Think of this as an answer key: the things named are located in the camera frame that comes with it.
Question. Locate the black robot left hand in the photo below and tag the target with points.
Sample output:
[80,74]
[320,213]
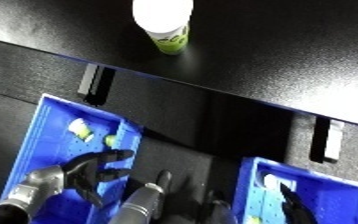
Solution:
[80,173]

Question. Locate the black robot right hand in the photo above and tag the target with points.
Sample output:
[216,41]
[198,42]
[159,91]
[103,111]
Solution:
[297,213]

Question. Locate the paper cup with green band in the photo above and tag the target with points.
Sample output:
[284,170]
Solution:
[253,220]
[162,15]
[273,181]
[110,140]
[80,129]

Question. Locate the pale robot left arm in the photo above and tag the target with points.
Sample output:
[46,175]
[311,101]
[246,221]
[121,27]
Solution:
[33,190]

